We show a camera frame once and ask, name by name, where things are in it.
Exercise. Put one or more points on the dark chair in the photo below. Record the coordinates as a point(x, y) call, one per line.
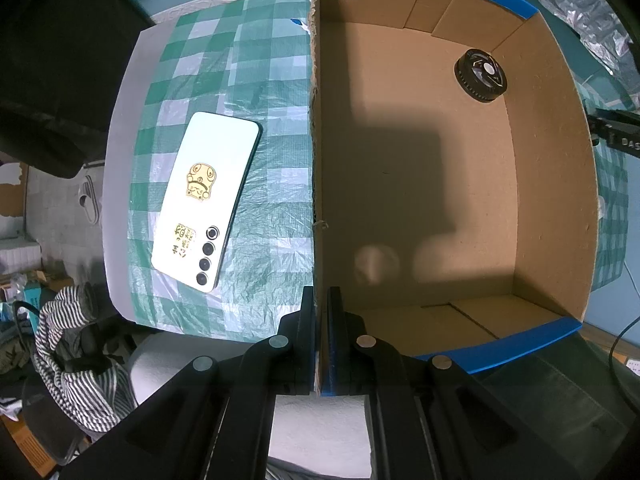
point(60, 60)

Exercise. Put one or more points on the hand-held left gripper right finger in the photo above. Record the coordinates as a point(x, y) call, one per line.
point(334, 320)

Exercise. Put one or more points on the cardboard box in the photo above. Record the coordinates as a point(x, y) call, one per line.
point(425, 185)

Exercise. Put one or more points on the silver foil bag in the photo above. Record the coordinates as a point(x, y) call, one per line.
point(575, 0)

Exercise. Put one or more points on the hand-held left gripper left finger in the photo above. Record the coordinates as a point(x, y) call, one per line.
point(309, 312)

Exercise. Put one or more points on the white smartphone with gold stickers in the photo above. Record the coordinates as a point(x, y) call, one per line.
point(210, 150)

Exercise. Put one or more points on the white slipper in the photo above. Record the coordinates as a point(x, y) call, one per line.
point(89, 200)

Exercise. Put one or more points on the striped cloth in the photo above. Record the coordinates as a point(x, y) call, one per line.
point(60, 320)

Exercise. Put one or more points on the green checkered tablecloth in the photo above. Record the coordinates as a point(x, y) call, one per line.
point(270, 60)

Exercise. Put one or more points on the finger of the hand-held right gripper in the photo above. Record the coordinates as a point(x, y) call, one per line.
point(617, 132)

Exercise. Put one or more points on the white foam sheet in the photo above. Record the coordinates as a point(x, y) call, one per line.
point(320, 430)

